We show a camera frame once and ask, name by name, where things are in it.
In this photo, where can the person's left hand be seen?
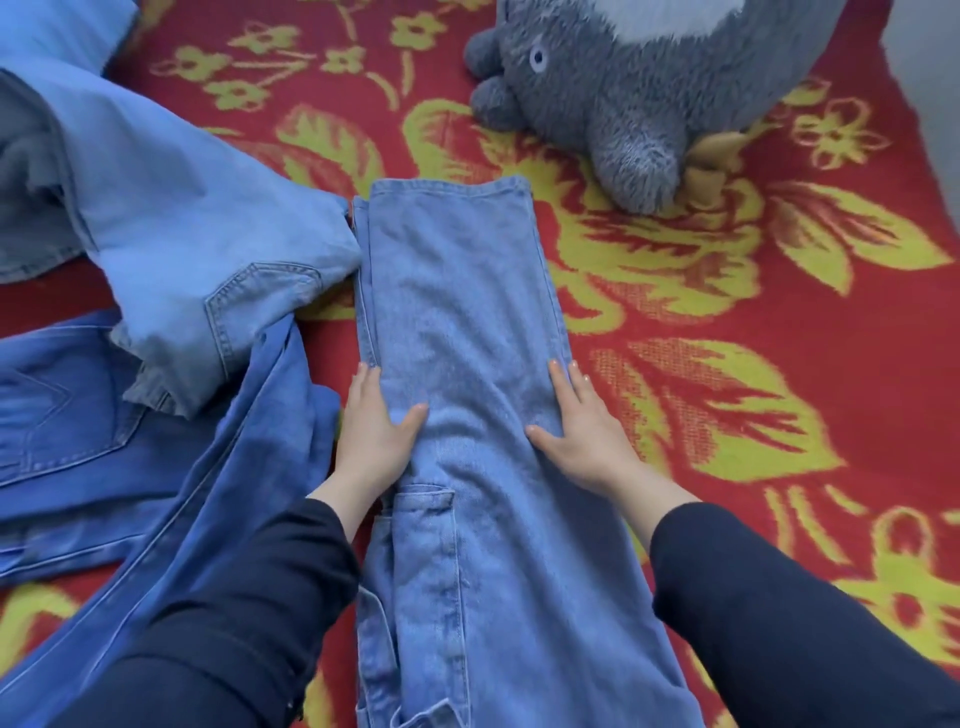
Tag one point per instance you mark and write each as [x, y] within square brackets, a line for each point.
[371, 446]

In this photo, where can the person's right hand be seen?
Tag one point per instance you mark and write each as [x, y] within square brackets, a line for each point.
[592, 442]

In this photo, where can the person's left thumb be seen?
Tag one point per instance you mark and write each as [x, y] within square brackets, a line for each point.
[411, 427]

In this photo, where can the person's right thumb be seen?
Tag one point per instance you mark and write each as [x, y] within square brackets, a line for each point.
[546, 441]

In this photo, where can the medium blue jeans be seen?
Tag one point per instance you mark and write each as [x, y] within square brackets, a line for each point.
[465, 315]

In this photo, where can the person's left forearm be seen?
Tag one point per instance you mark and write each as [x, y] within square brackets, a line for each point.
[247, 615]

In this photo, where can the person's right forearm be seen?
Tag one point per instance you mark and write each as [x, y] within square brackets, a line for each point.
[765, 622]

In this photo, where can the light blue crumpled jeans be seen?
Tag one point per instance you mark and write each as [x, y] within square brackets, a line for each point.
[187, 225]

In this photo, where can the red yellow floral blanket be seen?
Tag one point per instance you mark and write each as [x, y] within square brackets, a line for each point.
[840, 315]

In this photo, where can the dark blue jeans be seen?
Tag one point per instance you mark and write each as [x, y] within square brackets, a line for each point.
[90, 450]

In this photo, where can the grey plush toy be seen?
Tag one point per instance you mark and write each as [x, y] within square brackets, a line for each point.
[622, 82]

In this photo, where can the pale blue denim garment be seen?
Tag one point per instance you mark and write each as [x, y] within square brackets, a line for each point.
[52, 30]

